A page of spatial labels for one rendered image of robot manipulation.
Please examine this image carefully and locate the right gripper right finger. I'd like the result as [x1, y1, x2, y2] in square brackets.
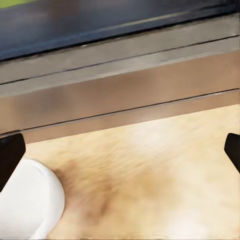
[224, 133, 240, 173]

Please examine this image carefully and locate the coffee cup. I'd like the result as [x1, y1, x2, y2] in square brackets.
[0, 158, 65, 240]

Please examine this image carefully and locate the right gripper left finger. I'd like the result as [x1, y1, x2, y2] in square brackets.
[0, 133, 26, 194]

